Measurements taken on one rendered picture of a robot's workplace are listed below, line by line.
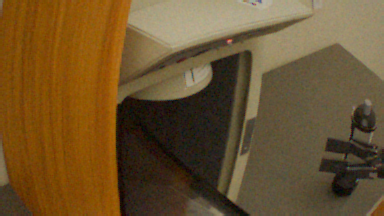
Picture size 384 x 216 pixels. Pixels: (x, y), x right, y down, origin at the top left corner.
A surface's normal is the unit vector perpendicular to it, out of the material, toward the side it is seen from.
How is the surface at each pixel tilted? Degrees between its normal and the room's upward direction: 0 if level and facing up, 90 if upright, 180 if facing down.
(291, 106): 0
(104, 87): 90
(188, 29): 0
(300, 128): 0
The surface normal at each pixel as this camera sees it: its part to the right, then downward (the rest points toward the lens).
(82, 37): -0.72, 0.31
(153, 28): 0.10, -0.83
